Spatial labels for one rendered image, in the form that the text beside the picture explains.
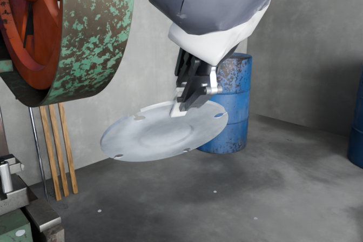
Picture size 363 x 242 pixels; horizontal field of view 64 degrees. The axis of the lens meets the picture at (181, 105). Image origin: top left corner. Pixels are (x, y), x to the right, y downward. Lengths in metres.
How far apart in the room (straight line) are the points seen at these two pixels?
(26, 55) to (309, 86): 3.01
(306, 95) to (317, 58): 0.43
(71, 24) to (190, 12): 0.51
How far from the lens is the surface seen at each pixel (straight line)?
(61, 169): 2.23
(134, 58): 2.68
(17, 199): 1.04
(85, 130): 2.56
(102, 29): 0.76
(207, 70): 0.40
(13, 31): 1.31
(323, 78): 3.54
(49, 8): 0.99
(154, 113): 0.55
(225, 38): 0.32
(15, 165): 1.13
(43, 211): 1.02
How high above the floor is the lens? 1.19
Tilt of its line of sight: 16 degrees down
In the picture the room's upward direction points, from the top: straight up
